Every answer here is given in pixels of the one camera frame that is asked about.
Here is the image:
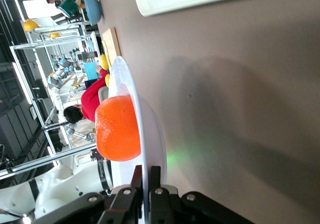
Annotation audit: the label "metal shelf frame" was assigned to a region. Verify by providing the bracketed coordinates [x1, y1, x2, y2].
[9, 24, 101, 166]

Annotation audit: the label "blue box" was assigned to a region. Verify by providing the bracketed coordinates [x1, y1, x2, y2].
[83, 61, 99, 81]

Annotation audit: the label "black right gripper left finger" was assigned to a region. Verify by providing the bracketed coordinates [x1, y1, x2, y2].
[34, 165, 145, 224]

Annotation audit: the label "wooden cutting board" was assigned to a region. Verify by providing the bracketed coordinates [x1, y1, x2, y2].
[100, 27, 122, 65]

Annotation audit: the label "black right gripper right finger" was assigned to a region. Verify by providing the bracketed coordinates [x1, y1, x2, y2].
[149, 166, 251, 224]

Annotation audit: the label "blue bowl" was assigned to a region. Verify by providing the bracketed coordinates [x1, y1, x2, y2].
[82, 0, 104, 26]

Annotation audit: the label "person in dark top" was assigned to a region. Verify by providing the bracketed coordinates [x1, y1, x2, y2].
[45, 0, 84, 8]

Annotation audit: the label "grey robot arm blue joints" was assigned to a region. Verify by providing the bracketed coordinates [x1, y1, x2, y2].
[65, 123, 97, 143]
[46, 56, 76, 90]

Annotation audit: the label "white round plate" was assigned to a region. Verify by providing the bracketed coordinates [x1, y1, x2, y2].
[107, 55, 168, 205]

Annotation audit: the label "orange fruit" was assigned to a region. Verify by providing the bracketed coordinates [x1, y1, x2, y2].
[94, 95, 142, 162]

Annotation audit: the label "person in red shirt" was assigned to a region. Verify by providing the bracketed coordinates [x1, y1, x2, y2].
[63, 68, 110, 125]

